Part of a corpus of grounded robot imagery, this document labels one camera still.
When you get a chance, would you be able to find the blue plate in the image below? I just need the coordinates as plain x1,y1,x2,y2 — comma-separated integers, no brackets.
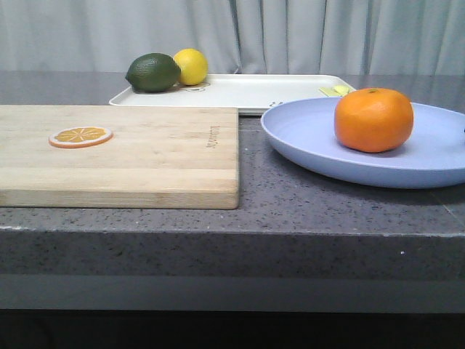
261,97,464,189

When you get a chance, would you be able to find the whole orange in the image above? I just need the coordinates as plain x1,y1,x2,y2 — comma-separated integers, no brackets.
334,87,414,153

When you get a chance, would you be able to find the white tray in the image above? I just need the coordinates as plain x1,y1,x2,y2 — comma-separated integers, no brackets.
109,74,355,116

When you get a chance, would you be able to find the yellow item on tray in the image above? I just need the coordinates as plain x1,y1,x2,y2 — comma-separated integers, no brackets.
319,85,351,97

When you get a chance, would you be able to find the wooden cutting board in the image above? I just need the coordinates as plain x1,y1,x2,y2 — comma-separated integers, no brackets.
1,105,239,209

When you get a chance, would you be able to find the right yellow lemon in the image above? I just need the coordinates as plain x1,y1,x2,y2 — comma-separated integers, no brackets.
174,48,209,86

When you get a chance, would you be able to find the green lime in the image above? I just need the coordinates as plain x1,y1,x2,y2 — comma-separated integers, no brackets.
125,52,181,93

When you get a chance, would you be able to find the orange slice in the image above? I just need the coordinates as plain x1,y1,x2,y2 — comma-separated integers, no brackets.
48,127,113,149

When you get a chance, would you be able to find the grey curtain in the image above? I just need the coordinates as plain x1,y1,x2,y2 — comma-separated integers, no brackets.
1,1,464,76

